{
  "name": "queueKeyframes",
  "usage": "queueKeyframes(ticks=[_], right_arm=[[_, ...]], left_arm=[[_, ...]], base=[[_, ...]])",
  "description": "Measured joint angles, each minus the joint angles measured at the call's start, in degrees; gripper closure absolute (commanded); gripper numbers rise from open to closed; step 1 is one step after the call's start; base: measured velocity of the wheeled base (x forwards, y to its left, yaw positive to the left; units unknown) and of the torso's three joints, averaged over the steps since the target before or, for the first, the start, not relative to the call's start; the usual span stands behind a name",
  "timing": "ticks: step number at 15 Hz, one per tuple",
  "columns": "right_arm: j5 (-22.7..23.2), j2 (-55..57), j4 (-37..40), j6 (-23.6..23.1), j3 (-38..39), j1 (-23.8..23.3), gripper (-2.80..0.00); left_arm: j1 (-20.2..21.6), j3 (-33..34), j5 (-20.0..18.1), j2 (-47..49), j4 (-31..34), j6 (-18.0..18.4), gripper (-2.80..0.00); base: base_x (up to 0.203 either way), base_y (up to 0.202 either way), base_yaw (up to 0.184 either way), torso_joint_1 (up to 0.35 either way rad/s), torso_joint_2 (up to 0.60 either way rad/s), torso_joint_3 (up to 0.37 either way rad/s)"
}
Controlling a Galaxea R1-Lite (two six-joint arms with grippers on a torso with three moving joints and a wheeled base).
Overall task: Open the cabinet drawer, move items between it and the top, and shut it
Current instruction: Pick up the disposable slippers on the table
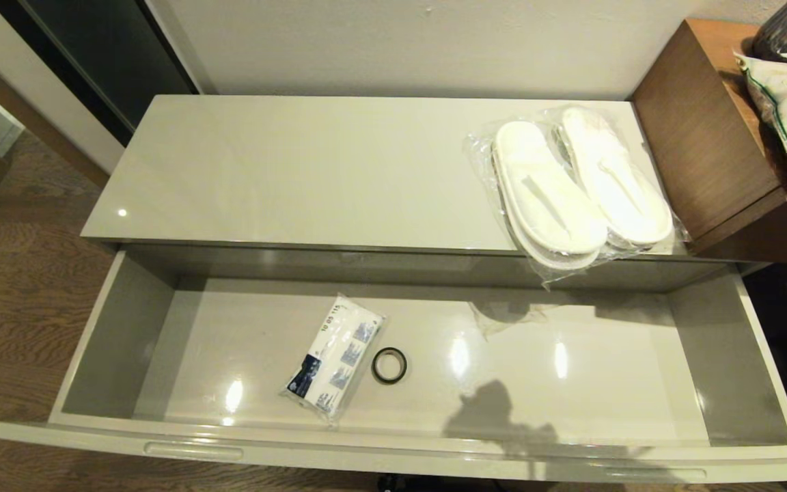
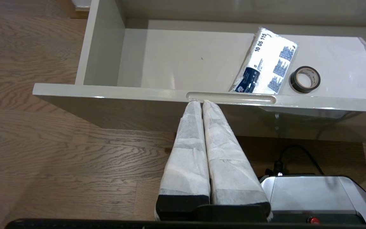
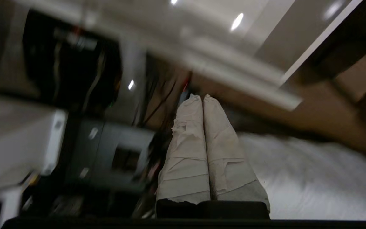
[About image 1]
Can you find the brown wooden side table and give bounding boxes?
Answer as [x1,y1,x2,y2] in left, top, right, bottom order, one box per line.
[631,18,787,267]

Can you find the black tape ring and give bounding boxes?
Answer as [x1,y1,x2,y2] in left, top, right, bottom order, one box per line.
[371,348,407,385]

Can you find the glossy white wide drawer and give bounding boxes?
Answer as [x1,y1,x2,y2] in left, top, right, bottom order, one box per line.
[0,245,787,486]

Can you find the white slippers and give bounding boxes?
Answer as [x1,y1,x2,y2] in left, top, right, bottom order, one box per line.
[463,118,611,289]
[556,104,689,252]

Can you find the white tissue packet blue print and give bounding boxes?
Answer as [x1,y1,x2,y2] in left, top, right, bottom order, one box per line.
[281,294,386,426]

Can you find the dark sliding door panel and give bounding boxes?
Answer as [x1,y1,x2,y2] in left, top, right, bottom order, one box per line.
[0,0,202,148]

